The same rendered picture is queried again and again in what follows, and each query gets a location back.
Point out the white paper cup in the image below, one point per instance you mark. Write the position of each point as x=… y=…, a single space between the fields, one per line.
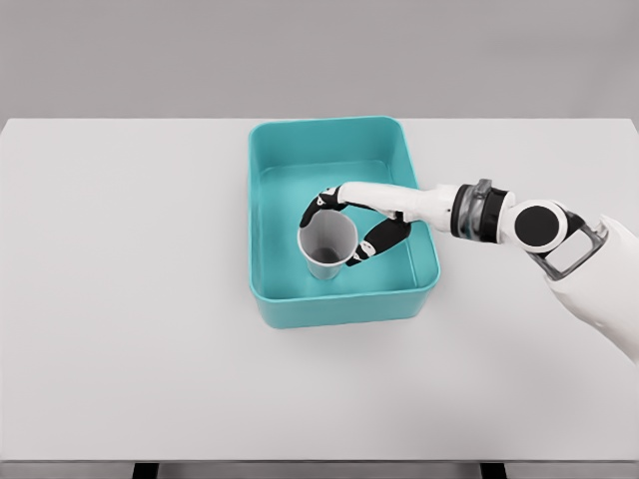
x=327 y=244

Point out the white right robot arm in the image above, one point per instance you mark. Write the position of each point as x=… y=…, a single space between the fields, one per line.
x=536 y=227

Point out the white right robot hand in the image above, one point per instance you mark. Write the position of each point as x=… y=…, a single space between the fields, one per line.
x=379 y=195

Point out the teal plastic basket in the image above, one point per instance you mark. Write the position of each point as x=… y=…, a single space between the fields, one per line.
x=279 y=209

